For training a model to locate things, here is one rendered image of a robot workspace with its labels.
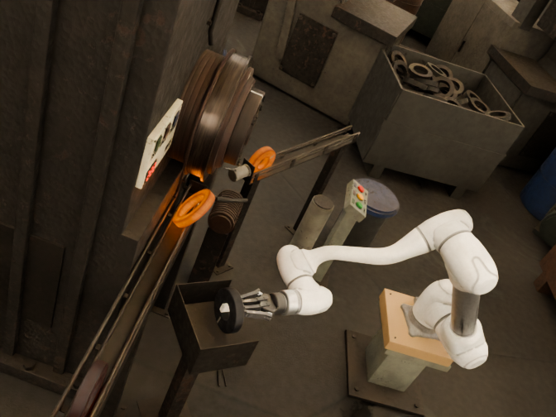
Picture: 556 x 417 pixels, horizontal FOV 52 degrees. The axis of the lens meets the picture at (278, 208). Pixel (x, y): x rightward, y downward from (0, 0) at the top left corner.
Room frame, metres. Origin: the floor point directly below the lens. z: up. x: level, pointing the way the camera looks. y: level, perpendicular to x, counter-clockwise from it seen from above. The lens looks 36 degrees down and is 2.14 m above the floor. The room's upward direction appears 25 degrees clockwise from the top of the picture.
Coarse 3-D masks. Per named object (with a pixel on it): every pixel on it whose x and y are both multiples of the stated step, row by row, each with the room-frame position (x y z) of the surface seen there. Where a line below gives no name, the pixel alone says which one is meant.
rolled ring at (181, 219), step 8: (200, 192) 1.75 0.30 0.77; (208, 192) 1.71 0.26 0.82; (192, 200) 1.74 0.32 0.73; (200, 200) 1.74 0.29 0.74; (208, 200) 1.67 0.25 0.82; (184, 208) 1.70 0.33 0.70; (200, 208) 1.62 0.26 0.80; (208, 208) 1.65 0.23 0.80; (176, 216) 1.64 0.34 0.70; (184, 216) 1.61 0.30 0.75; (192, 216) 1.60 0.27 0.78; (200, 216) 1.61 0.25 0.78; (176, 224) 1.61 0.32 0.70; (184, 224) 1.59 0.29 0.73
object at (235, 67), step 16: (240, 64) 1.74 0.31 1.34; (224, 80) 1.64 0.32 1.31; (224, 96) 1.60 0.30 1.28; (208, 112) 1.56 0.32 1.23; (224, 112) 1.56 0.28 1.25; (208, 128) 1.54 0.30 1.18; (192, 144) 1.53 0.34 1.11; (208, 144) 1.53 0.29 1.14; (192, 160) 1.54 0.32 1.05; (208, 160) 1.56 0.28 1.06
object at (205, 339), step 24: (192, 288) 1.35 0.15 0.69; (216, 288) 1.41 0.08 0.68; (168, 312) 1.31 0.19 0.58; (192, 312) 1.33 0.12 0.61; (192, 336) 1.17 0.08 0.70; (216, 336) 1.29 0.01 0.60; (192, 360) 1.13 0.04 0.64; (216, 360) 1.16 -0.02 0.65; (240, 360) 1.22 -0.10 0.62; (192, 384) 1.29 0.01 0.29; (144, 408) 1.30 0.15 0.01; (168, 408) 1.26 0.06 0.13
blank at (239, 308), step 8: (224, 288) 1.37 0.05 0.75; (232, 288) 1.37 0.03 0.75; (216, 296) 1.38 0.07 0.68; (224, 296) 1.35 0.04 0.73; (232, 296) 1.33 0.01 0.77; (240, 296) 1.34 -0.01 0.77; (216, 304) 1.36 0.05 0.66; (232, 304) 1.31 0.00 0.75; (240, 304) 1.32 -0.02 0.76; (216, 312) 1.35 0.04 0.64; (224, 312) 1.35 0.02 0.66; (232, 312) 1.30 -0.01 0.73; (240, 312) 1.30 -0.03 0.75; (216, 320) 1.33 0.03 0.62; (224, 320) 1.31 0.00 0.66; (232, 320) 1.28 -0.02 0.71; (240, 320) 1.29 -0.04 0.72; (224, 328) 1.29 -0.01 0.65; (232, 328) 1.27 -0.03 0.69; (240, 328) 1.29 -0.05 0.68
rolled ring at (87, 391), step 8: (96, 360) 0.91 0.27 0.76; (96, 368) 0.87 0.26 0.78; (104, 368) 0.90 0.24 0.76; (88, 376) 0.84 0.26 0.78; (96, 376) 0.85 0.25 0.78; (104, 376) 0.93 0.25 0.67; (88, 384) 0.82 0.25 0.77; (96, 384) 0.85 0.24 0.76; (80, 392) 0.80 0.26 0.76; (88, 392) 0.81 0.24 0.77; (96, 392) 0.89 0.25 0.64; (80, 400) 0.79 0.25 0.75; (88, 400) 0.80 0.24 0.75; (72, 408) 0.77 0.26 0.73; (80, 408) 0.78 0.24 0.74; (88, 408) 0.85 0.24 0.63; (72, 416) 0.76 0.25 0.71; (80, 416) 0.77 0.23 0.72
